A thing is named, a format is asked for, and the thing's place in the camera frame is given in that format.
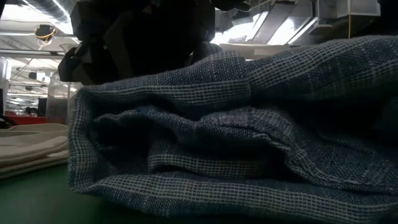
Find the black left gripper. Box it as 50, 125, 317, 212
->
57, 0, 218, 86

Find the blue patterned garment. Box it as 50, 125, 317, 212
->
67, 34, 398, 224

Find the clear spray bottle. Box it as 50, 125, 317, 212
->
45, 43, 84, 126

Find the round black yellow fixture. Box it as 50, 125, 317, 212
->
34, 24, 57, 40

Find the red plastic crate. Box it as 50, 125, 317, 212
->
4, 114, 47, 126

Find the cream folded cloth pile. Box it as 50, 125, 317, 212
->
0, 123, 70, 180

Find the yellow hanging cable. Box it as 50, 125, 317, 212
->
347, 0, 353, 39

